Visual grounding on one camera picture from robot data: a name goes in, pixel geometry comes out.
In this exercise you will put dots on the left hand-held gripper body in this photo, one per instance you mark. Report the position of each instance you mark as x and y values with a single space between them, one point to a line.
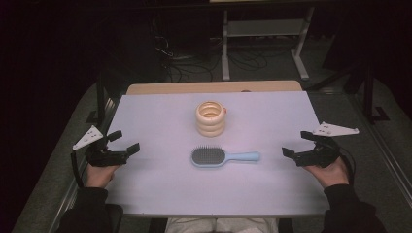
105 157

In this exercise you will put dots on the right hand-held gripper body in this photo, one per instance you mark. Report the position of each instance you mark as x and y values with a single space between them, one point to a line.
319 152

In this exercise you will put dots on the person's left hand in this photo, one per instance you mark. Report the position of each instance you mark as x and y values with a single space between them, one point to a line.
98 176

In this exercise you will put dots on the person's right hand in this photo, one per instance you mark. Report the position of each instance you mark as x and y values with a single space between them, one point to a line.
328 174

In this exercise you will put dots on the black metal stand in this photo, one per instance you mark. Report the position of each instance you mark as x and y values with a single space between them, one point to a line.
101 97
369 93

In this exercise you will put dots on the pale lilac table cover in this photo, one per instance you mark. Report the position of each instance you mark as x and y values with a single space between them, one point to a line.
162 187

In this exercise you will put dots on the light blue hairbrush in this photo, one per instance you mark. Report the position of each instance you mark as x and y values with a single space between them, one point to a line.
209 157

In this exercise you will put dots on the beige ringed cup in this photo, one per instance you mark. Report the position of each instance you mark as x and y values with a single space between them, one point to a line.
210 119

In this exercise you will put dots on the person's legs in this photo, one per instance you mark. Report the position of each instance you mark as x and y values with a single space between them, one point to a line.
223 226

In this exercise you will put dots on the white metal desk frame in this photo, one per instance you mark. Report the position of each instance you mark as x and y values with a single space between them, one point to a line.
265 29

